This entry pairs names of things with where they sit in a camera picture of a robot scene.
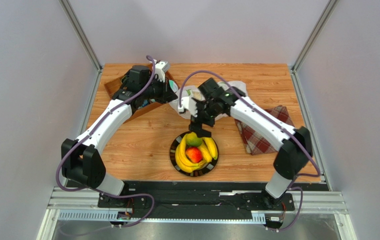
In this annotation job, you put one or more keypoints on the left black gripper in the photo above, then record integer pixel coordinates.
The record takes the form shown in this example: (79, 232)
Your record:
(167, 95)

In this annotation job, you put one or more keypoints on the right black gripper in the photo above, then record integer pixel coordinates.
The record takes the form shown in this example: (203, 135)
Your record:
(200, 123)

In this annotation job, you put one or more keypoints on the round patterned ceramic plate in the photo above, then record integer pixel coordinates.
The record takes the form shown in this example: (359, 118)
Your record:
(206, 169)

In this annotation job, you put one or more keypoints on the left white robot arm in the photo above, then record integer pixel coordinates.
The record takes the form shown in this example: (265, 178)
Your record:
(81, 158)

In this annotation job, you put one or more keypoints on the red plaid cloth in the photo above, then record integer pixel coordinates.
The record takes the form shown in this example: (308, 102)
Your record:
(253, 142)

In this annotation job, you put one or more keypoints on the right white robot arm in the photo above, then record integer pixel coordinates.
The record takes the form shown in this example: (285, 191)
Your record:
(293, 145)

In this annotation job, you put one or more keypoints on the wooden divided tray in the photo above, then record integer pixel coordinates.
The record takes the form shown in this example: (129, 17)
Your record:
(116, 88)

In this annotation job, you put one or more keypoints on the green fake mango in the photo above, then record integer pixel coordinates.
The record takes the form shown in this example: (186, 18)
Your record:
(192, 140)

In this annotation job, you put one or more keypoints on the yellow banana bunch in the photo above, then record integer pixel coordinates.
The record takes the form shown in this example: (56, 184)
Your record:
(182, 160)
(208, 149)

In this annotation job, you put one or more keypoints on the red fake apple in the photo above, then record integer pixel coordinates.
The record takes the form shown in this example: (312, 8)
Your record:
(194, 154)

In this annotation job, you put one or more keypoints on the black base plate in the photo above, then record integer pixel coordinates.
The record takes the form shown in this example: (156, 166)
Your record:
(197, 200)

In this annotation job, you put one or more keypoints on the aluminium frame rail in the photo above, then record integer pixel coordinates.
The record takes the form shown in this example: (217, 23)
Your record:
(321, 214)

